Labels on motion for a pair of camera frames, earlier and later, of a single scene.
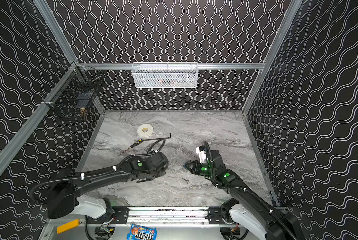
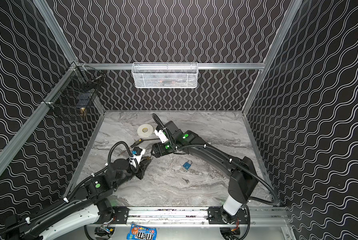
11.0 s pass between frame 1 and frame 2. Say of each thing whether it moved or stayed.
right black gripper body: moved
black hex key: stayed
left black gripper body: moved
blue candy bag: stayed
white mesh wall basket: stayed
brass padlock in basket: stayed
